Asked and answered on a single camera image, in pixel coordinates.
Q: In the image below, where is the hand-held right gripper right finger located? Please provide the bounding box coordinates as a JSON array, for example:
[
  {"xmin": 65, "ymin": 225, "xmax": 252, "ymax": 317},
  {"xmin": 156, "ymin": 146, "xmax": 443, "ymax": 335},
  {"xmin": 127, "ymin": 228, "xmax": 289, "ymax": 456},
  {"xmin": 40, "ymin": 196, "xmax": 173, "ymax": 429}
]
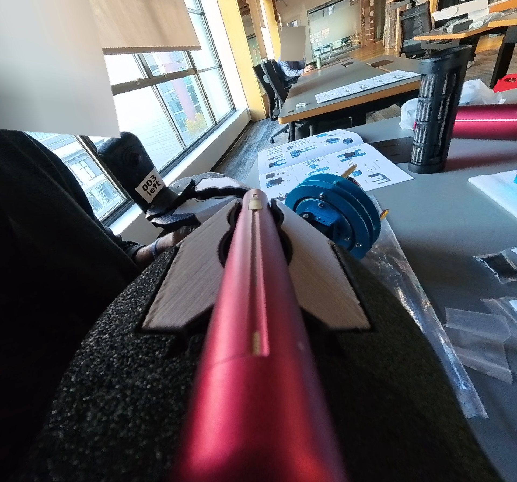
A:
[{"xmin": 278, "ymin": 199, "xmax": 372, "ymax": 330}]

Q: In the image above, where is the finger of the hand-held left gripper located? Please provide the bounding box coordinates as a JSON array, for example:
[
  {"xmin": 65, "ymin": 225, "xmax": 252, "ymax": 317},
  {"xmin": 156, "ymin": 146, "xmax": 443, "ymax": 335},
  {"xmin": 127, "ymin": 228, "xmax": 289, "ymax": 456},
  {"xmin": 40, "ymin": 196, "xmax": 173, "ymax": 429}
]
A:
[
  {"xmin": 193, "ymin": 175, "xmax": 254, "ymax": 203},
  {"xmin": 177, "ymin": 196, "xmax": 240, "ymax": 225}
]

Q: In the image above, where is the white foam sheet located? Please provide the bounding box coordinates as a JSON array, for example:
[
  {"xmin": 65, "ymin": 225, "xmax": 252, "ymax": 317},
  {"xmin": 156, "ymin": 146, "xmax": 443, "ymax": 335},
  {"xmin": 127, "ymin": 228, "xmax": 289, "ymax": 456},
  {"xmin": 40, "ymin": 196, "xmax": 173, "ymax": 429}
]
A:
[{"xmin": 468, "ymin": 169, "xmax": 517, "ymax": 209}]

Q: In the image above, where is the red metal tube case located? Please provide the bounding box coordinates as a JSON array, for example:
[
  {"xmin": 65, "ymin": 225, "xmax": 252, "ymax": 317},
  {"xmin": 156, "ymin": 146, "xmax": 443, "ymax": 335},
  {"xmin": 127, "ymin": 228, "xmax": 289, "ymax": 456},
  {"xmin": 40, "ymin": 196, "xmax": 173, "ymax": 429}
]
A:
[{"xmin": 452, "ymin": 103, "xmax": 517, "ymax": 141}]

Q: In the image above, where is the clear plastic bag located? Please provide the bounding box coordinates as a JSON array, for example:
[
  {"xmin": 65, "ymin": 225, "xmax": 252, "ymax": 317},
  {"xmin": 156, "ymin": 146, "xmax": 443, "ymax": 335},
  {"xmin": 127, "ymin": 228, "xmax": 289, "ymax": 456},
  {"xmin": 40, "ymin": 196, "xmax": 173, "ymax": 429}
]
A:
[{"xmin": 359, "ymin": 195, "xmax": 490, "ymax": 421}]

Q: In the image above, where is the printed instruction sheet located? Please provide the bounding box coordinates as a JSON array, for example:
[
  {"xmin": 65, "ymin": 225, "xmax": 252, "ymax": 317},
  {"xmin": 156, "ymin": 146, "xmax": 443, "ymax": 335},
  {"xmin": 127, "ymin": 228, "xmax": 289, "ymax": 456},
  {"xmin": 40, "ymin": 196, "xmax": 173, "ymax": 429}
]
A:
[{"xmin": 256, "ymin": 128, "xmax": 415, "ymax": 191}]

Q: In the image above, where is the window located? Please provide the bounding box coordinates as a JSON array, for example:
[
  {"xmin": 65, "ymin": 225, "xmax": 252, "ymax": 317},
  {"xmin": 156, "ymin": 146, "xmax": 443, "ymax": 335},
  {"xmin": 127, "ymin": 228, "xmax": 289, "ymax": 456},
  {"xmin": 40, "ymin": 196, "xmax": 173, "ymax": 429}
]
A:
[{"xmin": 24, "ymin": 0, "xmax": 236, "ymax": 225}]

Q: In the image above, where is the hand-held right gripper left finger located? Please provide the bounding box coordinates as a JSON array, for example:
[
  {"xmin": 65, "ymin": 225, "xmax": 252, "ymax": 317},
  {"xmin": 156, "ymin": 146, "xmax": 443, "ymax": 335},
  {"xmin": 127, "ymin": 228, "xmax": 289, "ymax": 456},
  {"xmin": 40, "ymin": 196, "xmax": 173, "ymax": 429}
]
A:
[{"xmin": 141, "ymin": 199, "xmax": 244, "ymax": 332}]

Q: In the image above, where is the long wooden table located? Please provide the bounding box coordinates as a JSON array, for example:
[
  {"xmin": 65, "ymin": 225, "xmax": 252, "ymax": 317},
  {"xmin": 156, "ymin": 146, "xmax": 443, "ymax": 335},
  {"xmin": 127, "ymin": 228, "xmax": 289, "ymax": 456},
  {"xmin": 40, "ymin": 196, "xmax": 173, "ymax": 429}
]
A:
[{"xmin": 278, "ymin": 54, "xmax": 425, "ymax": 144}]

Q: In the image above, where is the wooden top table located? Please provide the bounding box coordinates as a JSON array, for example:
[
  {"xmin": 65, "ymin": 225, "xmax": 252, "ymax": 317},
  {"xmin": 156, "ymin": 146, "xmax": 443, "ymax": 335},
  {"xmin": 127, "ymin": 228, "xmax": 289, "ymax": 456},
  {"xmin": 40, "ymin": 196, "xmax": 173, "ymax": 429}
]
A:
[{"xmin": 413, "ymin": 0, "xmax": 517, "ymax": 89}]

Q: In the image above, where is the black office chair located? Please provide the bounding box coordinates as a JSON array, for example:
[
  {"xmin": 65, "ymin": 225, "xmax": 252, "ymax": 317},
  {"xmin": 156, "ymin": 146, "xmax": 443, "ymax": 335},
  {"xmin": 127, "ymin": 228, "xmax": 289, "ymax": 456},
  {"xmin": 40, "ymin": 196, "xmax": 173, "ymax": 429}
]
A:
[{"xmin": 251, "ymin": 59, "xmax": 291, "ymax": 144}]

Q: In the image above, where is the person's dark clothing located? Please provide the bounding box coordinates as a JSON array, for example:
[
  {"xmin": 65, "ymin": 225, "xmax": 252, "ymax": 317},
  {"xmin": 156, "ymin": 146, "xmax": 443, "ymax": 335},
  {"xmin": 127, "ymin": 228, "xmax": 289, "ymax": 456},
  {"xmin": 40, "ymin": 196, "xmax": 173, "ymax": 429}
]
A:
[{"xmin": 0, "ymin": 129, "xmax": 143, "ymax": 482}]

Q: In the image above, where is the white plastic wrap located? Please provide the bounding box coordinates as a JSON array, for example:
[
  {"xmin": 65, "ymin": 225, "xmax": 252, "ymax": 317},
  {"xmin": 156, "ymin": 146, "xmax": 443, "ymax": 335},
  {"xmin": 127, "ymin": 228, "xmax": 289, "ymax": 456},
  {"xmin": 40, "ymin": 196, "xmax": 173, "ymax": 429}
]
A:
[{"xmin": 399, "ymin": 79, "xmax": 506, "ymax": 130}]

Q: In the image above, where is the red electric screwdriver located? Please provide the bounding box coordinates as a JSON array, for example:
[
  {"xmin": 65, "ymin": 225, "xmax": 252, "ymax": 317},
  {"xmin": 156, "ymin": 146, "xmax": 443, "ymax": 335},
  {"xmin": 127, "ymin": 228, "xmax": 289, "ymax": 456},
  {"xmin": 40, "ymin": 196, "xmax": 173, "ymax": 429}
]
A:
[{"xmin": 173, "ymin": 190, "xmax": 349, "ymax": 482}]

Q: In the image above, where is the pile of small screw bags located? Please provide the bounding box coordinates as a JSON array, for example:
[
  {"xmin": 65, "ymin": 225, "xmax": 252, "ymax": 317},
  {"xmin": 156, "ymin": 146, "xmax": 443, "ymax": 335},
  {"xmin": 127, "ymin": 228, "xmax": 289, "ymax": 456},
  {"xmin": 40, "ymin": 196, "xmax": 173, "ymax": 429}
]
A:
[{"xmin": 443, "ymin": 295, "xmax": 517, "ymax": 384}]

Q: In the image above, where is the beige roller blind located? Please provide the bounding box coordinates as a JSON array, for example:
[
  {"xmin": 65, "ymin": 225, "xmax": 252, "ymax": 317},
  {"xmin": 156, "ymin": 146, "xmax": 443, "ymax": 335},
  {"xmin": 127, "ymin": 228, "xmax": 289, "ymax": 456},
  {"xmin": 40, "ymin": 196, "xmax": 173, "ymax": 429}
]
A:
[{"xmin": 81, "ymin": 0, "xmax": 202, "ymax": 56}]

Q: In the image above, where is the person's left hand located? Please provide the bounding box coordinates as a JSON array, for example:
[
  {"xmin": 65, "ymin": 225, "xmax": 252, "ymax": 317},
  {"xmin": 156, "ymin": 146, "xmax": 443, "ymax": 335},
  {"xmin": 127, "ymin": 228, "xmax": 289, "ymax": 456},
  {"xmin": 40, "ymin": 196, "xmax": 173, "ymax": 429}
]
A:
[{"xmin": 159, "ymin": 225, "xmax": 199, "ymax": 249}]

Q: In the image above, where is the blue round servo base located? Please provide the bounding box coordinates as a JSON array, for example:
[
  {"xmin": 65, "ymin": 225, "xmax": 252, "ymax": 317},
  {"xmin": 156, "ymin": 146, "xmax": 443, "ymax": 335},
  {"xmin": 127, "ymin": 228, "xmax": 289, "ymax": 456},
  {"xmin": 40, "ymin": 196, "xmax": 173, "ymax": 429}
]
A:
[{"xmin": 284, "ymin": 164, "xmax": 389, "ymax": 261}]

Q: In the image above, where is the black bit holder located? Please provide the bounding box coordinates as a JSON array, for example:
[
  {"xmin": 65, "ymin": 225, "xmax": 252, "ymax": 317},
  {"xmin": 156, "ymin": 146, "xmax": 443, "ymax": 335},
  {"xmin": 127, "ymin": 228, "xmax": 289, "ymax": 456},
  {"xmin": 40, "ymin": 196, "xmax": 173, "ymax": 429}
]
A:
[{"xmin": 407, "ymin": 44, "xmax": 474, "ymax": 175}]

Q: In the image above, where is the printed paper sheet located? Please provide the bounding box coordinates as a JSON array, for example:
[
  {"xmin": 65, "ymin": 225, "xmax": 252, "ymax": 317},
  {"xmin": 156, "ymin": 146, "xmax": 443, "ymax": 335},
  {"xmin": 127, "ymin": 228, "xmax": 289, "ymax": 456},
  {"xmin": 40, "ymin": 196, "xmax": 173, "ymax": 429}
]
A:
[{"xmin": 314, "ymin": 69, "xmax": 421, "ymax": 105}]

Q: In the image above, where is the black mesh chair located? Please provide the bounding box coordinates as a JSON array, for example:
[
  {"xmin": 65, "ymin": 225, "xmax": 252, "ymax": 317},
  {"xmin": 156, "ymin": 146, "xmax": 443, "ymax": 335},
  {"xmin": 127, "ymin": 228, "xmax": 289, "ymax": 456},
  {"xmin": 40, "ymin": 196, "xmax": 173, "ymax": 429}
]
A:
[{"xmin": 397, "ymin": 0, "xmax": 434, "ymax": 59}]

